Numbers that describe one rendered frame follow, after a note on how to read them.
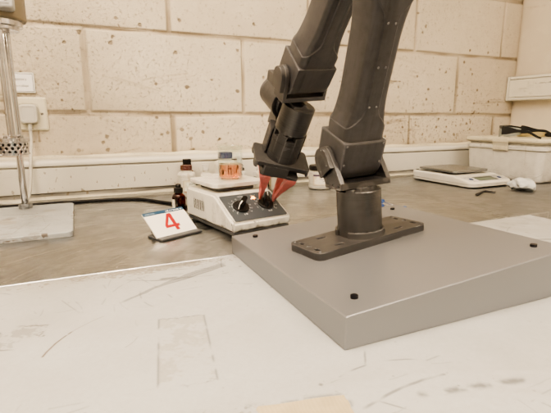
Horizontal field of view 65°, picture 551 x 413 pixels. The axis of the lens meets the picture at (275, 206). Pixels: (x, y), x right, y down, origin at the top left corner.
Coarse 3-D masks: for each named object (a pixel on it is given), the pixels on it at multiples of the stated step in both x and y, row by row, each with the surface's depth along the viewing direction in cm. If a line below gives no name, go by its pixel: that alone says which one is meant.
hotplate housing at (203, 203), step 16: (192, 192) 89; (208, 192) 84; (224, 192) 84; (240, 192) 85; (256, 192) 86; (192, 208) 90; (208, 208) 84; (224, 208) 79; (208, 224) 85; (224, 224) 79; (240, 224) 77; (256, 224) 79; (272, 224) 81; (288, 224) 84
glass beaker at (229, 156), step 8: (224, 144) 89; (232, 144) 89; (240, 144) 86; (224, 152) 85; (232, 152) 85; (240, 152) 86; (224, 160) 85; (232, 160) 85; (240, 160) 86; (224, 168) 85; (232, 168) 85; (240, 168) 87; (224, 176) 86; (232, 176) 86; (240, 176) 87
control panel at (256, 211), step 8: (224, 200) 81; (232, 200) 82; (248, 200) 83; (256, 200) 84; (232, 208) 80; (256, 208) 82; (264, 208) 83; (272, 208) 83; (280, 208) 84; (232, 216) 78; (240, 216) 78; (248, 216) 79; (256, 216) 80; (264, 216) 81
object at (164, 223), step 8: (152, 216) 79; (160, 216) 80; (168, 216) 81; (176, 216) 82; (184, 216) 83; (152, 224) 77; (160, 224) 78; (168, 224) 79; (176, 224) 81; (184, 224) 82; (192, 224) 83; (160, 232) 77; (168, 232) 78
